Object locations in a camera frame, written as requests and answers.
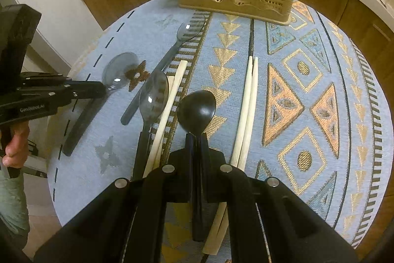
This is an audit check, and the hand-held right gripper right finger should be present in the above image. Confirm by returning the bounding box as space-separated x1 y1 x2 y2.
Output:
200 133 359 263

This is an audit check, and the blue patterned tablecloth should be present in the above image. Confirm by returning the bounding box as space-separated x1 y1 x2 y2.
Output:
48 0 385 263

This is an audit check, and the translucent grey fork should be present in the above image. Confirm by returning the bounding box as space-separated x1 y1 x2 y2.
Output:
121 14 206 125

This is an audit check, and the black spoon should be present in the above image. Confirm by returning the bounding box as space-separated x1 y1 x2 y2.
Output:
176 90 216 242

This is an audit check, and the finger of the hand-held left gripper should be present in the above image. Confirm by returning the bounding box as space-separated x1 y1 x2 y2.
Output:
18 77 107 107

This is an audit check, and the person's left hand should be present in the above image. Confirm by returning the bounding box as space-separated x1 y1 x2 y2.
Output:
0 121 30 169

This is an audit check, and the silver cabinet handle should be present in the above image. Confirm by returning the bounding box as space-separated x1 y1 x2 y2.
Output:
371 23 391 42

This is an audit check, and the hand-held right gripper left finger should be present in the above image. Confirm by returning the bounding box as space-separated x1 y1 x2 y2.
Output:
34 133 195 263

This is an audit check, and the person's left forearm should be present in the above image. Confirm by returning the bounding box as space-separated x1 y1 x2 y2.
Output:
0 167 30 237

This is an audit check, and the translucent grey spoon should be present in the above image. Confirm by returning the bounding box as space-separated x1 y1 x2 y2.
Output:
132 70 170 182
62 52 140 158

